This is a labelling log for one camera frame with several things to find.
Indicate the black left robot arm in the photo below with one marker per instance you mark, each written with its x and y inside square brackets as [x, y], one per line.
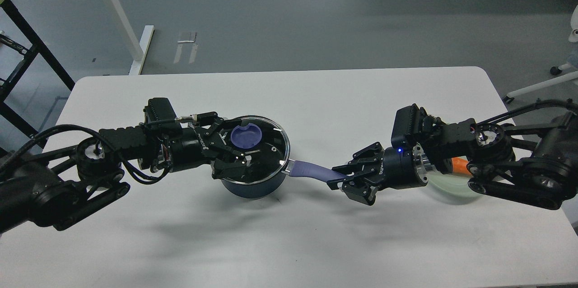
[69, 172]

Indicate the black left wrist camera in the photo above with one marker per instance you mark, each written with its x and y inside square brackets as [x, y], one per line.
[159, 110]

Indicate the clear glass bowl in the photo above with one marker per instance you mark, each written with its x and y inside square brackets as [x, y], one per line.
[453, 185]

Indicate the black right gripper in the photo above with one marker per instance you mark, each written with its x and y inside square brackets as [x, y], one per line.
[362, 184]

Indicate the blue saucepan with handle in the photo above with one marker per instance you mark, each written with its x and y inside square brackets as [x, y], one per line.
[294, 168]

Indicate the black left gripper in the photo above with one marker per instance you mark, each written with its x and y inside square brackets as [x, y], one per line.
[196, 146]

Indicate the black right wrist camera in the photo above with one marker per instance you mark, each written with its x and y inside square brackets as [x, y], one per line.
[407, 126]

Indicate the glass pot lid blue knob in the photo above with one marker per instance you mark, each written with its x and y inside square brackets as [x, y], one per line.
[266, 141]

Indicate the orange carrot toy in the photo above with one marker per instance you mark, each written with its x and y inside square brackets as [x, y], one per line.
[460, 166]

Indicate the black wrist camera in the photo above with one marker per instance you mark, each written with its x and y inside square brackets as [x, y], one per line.
[407, 126]
[159, 110]

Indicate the black metal rack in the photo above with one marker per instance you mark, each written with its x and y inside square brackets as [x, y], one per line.
[37, 49]

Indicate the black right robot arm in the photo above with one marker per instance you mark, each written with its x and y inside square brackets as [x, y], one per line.
[528, 155]

